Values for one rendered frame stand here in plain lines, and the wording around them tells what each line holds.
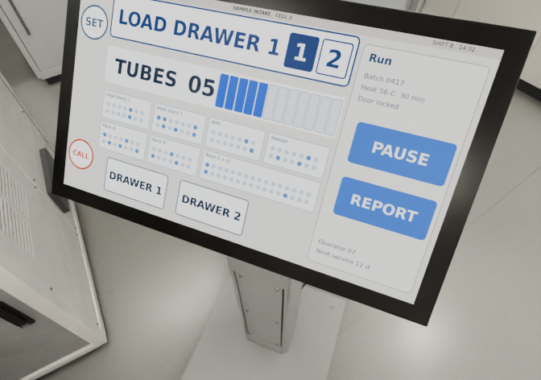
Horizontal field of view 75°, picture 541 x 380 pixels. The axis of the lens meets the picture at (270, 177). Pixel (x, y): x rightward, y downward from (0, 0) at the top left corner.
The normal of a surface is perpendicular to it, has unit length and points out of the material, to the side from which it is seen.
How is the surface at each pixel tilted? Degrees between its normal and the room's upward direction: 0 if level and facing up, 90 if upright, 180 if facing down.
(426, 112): 50
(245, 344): 0
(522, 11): 90
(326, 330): 5
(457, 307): 1
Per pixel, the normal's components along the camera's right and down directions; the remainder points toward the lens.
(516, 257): -0.01, -0.62
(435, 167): -0.29, 0.16
